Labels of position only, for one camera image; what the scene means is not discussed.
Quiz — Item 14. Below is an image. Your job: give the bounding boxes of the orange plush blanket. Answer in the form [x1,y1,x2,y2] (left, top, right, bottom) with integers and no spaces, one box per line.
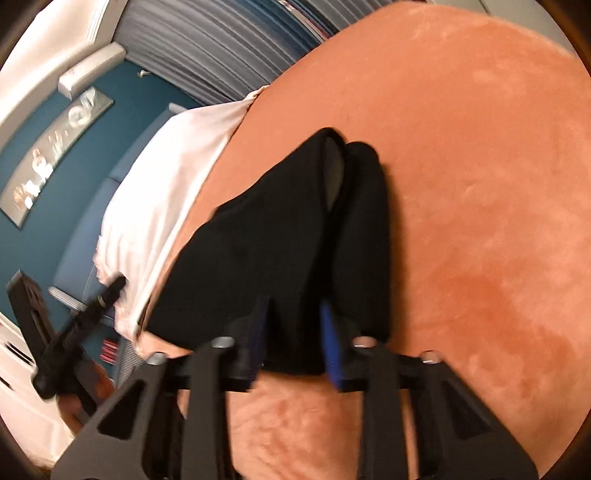
[139,0,583,480]

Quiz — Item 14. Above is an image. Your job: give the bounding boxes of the blue padded headboard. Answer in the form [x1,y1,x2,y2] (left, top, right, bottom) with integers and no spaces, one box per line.
[51,104,190,324]

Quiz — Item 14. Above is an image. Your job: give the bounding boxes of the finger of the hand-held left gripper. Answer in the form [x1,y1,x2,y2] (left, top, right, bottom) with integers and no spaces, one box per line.
[32,276,127,400]

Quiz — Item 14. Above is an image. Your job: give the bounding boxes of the white panelled door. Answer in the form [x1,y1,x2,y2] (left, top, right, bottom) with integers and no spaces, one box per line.
[0,318,70,457]

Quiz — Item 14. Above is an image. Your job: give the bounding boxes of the white air conditioner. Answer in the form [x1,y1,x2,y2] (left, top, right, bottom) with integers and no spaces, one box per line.
[58,43,127,99]

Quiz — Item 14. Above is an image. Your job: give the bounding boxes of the silver wall picture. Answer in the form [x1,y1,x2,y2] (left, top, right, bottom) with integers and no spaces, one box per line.
[0,87,115,228]

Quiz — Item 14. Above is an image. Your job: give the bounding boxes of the black pants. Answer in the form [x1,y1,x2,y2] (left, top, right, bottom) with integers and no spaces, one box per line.
[143,127,393,376]

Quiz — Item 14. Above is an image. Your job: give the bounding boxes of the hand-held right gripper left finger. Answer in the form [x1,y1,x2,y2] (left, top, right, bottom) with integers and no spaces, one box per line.
[51,295,271,480]

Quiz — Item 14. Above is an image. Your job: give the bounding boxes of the white blanket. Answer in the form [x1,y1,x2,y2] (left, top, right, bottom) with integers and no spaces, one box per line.
[92,85,271,340]

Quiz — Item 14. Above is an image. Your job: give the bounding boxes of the blue curtain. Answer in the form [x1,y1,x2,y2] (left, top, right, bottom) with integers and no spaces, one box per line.
[249,0,335,47]

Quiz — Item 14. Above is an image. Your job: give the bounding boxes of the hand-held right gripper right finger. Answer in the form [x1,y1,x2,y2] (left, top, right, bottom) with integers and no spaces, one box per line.
[321,300,539,480]

